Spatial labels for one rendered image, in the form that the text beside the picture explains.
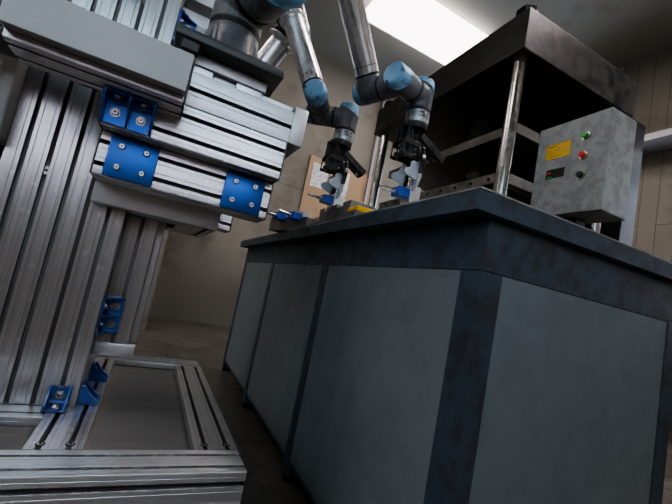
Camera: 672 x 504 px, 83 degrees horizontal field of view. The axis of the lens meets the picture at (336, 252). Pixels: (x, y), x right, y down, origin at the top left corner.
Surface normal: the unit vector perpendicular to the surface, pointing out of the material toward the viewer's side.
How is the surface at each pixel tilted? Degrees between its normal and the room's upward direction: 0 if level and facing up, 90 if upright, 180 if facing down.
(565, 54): 90
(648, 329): 90
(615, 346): 90
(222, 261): 90
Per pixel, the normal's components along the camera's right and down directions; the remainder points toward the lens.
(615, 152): 0.42, -0.02
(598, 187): -0.89, -0.22
